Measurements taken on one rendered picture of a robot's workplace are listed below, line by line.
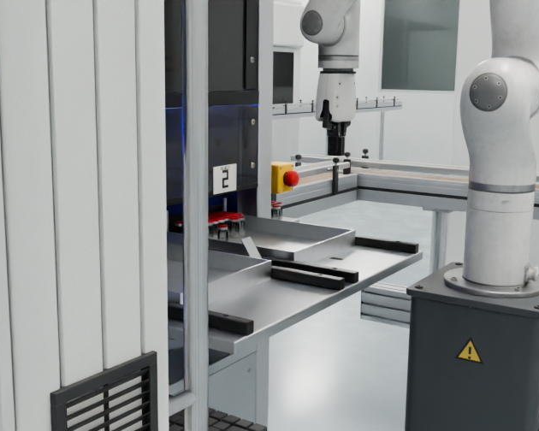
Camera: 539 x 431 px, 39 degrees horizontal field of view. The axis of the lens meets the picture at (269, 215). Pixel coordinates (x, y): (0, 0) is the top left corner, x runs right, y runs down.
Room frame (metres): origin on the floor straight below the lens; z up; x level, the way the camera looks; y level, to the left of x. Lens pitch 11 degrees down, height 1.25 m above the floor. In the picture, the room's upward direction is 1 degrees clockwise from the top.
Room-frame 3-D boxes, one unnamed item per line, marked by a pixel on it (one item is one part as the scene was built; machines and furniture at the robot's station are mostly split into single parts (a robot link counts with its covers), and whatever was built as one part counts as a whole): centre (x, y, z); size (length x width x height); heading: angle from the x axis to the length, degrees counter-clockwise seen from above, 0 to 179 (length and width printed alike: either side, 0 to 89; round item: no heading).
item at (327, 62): (1.60, -0.14, 1.27); 0.09 x 0.08 x 0.03; 148
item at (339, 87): (1.60, -0.14, 1.21); 0.10 x 0.08 x 0.11; 148
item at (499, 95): (1.39, -0.41, 1.16); 0.19 x 0.12 x 0.24; 147
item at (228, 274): (1.34, 0.21, 0.90); 0.34 x 0.26 x 0.04; 57
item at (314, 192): (2.22, -0.05, 0.92); 0.69 x 0.16 x 0.16; 147
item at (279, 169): (1.90, -0.01, 1.00); 0.08 x 0.07 x 0.07; 57
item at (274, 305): (1.44, 0.06, 0.87); 0.70 x 0.48 x 0.02; 147
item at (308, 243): (1.62, 0.02, 0.90); 0.34 x 0.26 x 0.04; 57
